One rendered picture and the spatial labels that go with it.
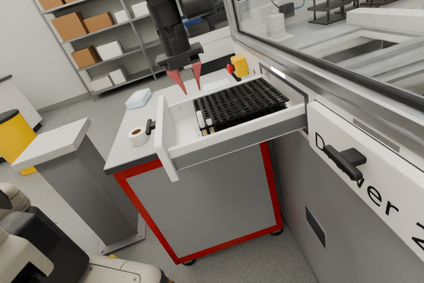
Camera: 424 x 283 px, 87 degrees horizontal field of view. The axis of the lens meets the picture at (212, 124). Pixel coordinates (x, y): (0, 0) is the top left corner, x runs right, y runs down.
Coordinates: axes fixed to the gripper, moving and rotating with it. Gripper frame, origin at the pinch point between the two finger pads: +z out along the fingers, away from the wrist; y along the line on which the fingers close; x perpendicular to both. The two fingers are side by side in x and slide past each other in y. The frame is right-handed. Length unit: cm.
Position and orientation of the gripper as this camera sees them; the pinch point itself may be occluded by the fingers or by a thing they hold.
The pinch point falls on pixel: (192, 89)
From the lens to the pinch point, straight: 54.2
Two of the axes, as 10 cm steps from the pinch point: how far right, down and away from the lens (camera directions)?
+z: 2.8, 8.1, 5.2
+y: -9.5, 3.2, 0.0
